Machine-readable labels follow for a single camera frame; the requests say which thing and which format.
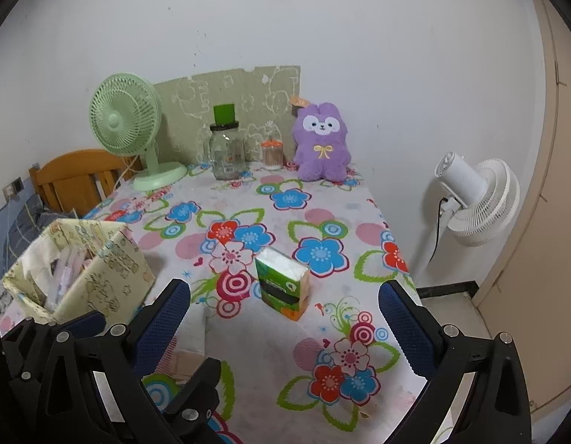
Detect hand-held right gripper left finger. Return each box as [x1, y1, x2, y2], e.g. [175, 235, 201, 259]
[36, 280, 221, 444]

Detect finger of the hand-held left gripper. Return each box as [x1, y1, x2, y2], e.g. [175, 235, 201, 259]
[2, 311, 106, 375]
[10, 370, 46, 444]

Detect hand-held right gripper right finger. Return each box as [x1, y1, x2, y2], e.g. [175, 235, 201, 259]
[378, 280, 531, 444]

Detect yellow printed storage box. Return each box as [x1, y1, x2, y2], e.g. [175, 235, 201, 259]
[2, 219, 157, 325]

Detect green tissue packet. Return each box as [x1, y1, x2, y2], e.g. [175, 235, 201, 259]
[254, 246, 310, 323]

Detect white folded towel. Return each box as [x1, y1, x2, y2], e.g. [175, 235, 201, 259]
[172, 307, 210, 352]

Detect grey plaid pillow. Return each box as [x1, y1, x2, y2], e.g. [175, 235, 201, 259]
[0, 193, 80, 264]

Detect wooden bed headboard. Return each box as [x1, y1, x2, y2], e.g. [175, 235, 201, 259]
[29, 149, 143, 218]

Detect floral tablecloth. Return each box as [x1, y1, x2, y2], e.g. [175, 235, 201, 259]
[0, 162, 453, 444]

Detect beige door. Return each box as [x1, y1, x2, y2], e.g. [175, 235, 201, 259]
[475, 0, 571, 426]

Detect glass mug with green lid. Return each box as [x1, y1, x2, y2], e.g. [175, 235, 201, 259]
[203, 104, 246, 181]

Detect purple plush toy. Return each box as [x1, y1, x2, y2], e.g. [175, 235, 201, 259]
[291, 95, 353, 182]

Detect clear cotton swab jar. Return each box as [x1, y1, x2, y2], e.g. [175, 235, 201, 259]
[260, 138, 285, 171]

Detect green desk fan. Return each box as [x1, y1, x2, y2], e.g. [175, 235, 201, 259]
[89, 73, 189, 191]

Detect green printed board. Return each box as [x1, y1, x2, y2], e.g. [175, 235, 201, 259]
[153, 65, 301, 167]

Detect black fan cable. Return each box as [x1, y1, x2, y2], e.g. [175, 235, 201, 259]
[431, 196, 453, 262]

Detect white pedestal fan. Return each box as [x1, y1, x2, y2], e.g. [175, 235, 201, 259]
[413, 150, 521, 283]

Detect white fan cable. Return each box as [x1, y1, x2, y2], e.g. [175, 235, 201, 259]
[112, 154, 143, 190]

